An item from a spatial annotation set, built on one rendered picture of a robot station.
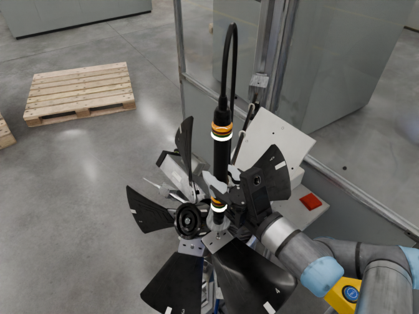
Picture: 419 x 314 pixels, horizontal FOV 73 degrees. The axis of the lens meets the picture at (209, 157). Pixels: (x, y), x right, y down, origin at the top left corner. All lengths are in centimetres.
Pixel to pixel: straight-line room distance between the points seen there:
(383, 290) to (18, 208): 275
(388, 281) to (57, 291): 211
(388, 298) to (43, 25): 609
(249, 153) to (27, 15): 540
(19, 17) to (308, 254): 592
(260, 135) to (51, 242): 194
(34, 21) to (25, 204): 391
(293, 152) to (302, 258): 54
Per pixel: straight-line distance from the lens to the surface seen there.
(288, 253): 60
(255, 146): 113
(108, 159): 301
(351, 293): 108
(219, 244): 94
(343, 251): 67
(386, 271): 60
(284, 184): 79
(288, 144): 107
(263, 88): 119
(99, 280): 230
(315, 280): 59
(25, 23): 617
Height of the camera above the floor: 201
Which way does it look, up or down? 45 degrees down
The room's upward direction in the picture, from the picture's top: straight up
